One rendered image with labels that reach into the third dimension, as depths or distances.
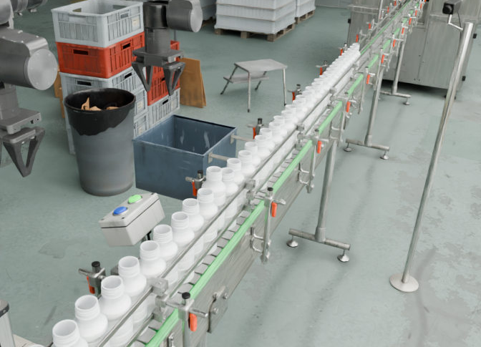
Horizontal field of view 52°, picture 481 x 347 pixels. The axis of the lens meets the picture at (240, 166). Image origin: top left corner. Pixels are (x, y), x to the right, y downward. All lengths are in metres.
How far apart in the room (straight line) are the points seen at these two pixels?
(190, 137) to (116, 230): 1.09
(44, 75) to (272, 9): 7.17
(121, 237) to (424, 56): 5.06
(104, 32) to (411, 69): 3.59
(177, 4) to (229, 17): 7.02
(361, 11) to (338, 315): 4.04
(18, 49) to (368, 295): 2.31
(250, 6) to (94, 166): 5.11
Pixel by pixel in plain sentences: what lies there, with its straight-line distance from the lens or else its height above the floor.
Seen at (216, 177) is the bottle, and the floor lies 1.18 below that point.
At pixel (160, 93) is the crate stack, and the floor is 0.27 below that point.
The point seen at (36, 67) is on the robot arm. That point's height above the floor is 1.55.
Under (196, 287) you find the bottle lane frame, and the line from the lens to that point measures 1.14.
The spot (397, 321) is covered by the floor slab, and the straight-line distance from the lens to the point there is 2.65.
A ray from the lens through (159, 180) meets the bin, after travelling 1.97.
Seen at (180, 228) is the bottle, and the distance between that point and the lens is 1.06.
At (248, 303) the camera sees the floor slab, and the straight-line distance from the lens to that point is 2.58.
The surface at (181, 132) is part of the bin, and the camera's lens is 2.21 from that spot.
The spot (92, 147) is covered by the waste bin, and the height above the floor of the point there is 0.38.
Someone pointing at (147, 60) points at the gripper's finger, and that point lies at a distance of 1.14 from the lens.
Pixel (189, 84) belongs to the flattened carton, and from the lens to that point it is 4.92.
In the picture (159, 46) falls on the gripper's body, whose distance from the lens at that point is 1.13.
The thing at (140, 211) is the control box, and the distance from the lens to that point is 1.19.
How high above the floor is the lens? 1.74
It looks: 27 degrees down
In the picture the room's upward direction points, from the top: 3 degrees clockwise
